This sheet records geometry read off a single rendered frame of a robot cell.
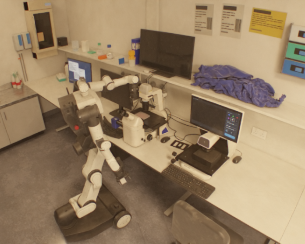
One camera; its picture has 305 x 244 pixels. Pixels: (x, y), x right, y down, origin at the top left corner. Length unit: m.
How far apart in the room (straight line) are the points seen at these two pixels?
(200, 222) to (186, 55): 1.54
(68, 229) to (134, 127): 1.14
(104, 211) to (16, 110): 2.10
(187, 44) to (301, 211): 1.70
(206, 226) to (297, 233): 0.69
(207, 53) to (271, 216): 1.61
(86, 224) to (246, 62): 2.14
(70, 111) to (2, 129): 2.21
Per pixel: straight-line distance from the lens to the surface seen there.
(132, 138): 2.21
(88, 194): 2.32
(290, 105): 2.23
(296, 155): 2.34
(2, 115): 3.80
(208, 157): 1.92
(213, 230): 1.41
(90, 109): 1.64
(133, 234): 2.51
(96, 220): 2.44
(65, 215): 2.35
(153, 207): 2.70
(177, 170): 1.99
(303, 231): 1.87
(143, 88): 2.18
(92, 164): 2.13
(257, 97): 2.04
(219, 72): 2.23
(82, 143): 1.97
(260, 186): 2.04
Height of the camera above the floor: 2.09
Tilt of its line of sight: 30 degrees down
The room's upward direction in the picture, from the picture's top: straight up
